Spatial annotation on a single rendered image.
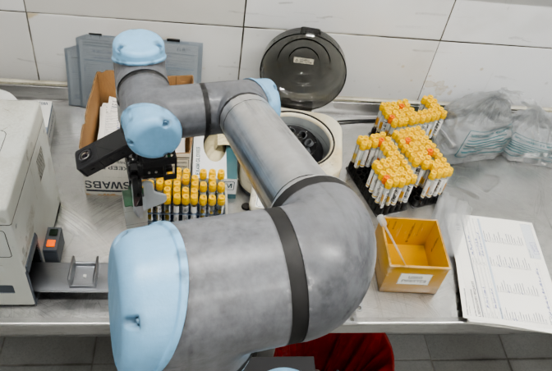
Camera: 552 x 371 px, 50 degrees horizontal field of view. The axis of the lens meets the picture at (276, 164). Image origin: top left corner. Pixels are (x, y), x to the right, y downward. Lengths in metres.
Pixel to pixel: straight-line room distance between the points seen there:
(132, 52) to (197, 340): 0.50
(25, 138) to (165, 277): 0.75
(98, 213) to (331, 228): 0.97
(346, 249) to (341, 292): 0.03
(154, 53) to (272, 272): 0.48
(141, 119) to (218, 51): 0.80
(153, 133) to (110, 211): 0.63
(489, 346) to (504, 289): 1.04
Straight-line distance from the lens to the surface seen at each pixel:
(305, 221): 0.48
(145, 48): 0.87
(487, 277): 1.44
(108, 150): 1.00
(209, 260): 0.45
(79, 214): 1.41
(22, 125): 1.18
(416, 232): 1.39
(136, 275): 0.44
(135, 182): 1.01
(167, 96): 0.81
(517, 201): 1.66
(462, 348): 2.41
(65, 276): 1.26
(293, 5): 1.50
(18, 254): 1.14
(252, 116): 0.73
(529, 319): 1.42
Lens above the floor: 1.95
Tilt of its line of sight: 45 degrees down
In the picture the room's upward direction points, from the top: 10 degrees clockwise
